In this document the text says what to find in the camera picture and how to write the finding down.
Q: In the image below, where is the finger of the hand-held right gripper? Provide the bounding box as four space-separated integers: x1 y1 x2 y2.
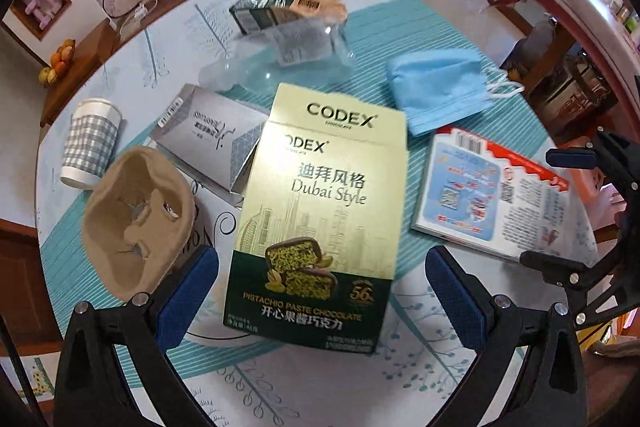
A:
545 128 640 200
519 204 640 333

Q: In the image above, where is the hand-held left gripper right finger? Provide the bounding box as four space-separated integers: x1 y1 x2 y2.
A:
424 245 587 427

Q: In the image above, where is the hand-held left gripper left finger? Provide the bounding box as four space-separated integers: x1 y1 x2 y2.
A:
52 245 236 427

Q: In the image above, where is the white and red box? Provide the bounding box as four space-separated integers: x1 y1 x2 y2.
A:
410 125 601 264

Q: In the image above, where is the blue face mask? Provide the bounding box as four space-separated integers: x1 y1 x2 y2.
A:
385 48 526 138

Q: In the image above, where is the green and gold chocolate box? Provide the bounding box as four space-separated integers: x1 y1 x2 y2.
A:
222 82 408 354

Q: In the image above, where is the brown cardboard cup carrier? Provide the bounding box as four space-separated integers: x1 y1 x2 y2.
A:
80 146 197 300

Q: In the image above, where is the grey carton box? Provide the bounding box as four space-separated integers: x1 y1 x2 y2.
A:
149 83 271 194

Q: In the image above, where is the checked paper cup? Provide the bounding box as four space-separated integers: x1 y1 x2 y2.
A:
60 98 123 188

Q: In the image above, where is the small wooden cabinet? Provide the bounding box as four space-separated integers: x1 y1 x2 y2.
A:
40 19 123 128

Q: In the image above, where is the bowl of fruit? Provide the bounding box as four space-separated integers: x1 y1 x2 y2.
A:
39 39 77 85

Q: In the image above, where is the clear plastic bottle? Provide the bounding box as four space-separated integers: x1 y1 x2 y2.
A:
199 18 357 94

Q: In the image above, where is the dark green and tan carton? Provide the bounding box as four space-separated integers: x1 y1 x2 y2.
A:
229 0 348 35

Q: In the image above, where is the white charger with cable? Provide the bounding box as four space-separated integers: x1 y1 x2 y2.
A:
120 0 158 28

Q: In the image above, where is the wall niche with pink ornaments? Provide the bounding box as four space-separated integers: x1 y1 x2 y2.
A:
10 0 73 40

